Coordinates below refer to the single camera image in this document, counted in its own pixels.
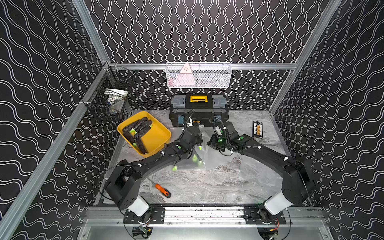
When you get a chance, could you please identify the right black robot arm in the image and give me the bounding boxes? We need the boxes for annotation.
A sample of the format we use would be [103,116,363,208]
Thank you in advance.
[208,118,316,221]

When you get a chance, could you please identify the black phone with orange screen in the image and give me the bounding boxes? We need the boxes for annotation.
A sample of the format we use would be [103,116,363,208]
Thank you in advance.
[253,121,264,139]

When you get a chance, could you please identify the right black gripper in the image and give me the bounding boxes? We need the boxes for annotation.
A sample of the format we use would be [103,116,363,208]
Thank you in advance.
[205,133,230,151]

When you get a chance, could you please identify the white wire wall basket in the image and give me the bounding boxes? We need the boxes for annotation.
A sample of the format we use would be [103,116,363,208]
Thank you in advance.
[165,62,233,89]

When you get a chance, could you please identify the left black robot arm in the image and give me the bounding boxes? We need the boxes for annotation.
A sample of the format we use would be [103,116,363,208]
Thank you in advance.
[104,127,203,217]

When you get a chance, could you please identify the clear zip-top bag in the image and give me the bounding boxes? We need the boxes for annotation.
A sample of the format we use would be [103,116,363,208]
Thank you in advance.
[168,126,204,171]

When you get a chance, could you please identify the pink triangular card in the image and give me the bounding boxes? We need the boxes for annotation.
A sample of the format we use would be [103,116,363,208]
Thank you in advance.
[174,63,196,88]

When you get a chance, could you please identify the yellow plastic tray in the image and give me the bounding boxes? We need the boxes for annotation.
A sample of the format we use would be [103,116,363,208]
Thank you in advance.
[117,111,172,158]

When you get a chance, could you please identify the white tape roll in basket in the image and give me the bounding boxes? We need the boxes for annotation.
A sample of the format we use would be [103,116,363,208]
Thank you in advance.
[104,89,128,105]

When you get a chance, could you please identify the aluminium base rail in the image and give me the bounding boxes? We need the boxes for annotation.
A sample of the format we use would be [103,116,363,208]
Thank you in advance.
[83,205,325,228]

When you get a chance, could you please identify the black yellow toolbox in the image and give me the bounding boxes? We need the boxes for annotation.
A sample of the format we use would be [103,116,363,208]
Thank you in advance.
[169,94,229,127]

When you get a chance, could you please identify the orange handled screwdriver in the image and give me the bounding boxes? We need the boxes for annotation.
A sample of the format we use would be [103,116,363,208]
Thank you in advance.
[148,178,172,199]

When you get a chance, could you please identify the clear plastic bag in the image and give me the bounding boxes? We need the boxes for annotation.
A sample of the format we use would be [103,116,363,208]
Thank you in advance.
[195,131,239,170]
[239,156,283,199]

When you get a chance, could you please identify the black wire corner basket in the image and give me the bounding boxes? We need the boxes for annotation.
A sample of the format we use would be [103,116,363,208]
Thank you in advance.
[85,65,139,123]

